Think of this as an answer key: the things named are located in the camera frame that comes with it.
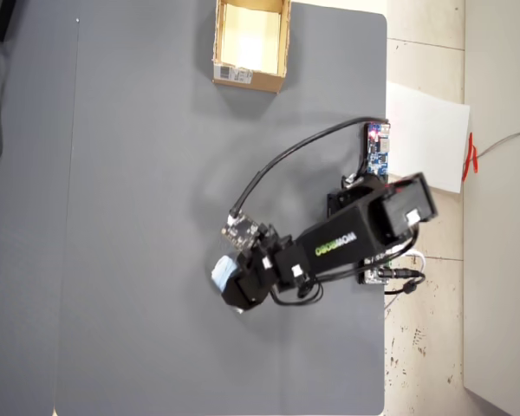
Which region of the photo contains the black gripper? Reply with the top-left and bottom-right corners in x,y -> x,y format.
222,242 -> 279,313

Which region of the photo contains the light blue block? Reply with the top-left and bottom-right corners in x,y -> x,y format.
211,254 -> 246,315

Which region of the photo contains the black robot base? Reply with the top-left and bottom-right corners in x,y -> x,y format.
327,175 -> 389,218

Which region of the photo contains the open cardboard box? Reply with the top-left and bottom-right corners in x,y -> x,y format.
211,0 -> 292,95

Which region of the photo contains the large grey table mat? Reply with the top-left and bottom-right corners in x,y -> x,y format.
53,0 -> 389,416

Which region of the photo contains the blue circuit board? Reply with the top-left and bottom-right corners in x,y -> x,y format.
362,122 -> 392,177

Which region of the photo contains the white paper sheet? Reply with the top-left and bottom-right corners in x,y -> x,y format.
385,81 -> 471,195

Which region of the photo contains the thin black gripper servo cable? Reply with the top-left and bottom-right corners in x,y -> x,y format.
270,276 -> 326,308

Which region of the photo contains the black camera circuit board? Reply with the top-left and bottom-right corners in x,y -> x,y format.
219,213 -> 261,253

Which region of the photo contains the black power cable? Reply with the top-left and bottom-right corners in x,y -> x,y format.
380,267 -> 426,296

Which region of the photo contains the thin black shoulder servo cable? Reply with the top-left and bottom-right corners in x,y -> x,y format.
363,229 -> 420,272

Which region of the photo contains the white usb cable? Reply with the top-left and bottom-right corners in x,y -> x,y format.
393,249 -> 428,270

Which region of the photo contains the thick black camera cable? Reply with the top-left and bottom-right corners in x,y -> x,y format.
228,115 -> 391,220

